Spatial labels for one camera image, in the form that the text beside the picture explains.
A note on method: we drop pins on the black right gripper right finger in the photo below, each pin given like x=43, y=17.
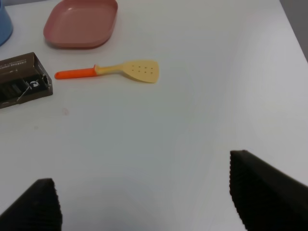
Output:
x=265, y=198

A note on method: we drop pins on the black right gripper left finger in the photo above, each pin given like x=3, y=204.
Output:
x=37, y=209

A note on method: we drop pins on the brown cardboard box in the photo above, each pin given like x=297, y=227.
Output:
x=22, y=79

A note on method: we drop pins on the blue plastic bowl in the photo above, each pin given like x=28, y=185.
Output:
x=6, y=26

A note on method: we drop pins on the pink plastic plate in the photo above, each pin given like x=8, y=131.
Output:
x=80, y=24

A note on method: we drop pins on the orange handled yellow spatula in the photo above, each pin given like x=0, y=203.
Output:
x=146, y=71

